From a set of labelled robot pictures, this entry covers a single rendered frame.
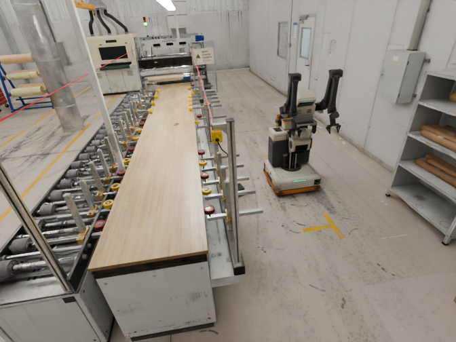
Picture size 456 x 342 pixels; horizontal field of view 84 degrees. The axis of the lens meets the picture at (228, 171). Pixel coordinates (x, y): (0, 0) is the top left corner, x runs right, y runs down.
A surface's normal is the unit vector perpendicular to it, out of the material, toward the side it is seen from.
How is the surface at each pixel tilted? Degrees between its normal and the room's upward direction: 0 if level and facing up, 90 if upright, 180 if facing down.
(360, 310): 0
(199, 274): 90
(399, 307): 0
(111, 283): 90
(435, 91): 90
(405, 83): 90
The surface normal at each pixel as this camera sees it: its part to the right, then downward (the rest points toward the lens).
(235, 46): 0.14, 0.50
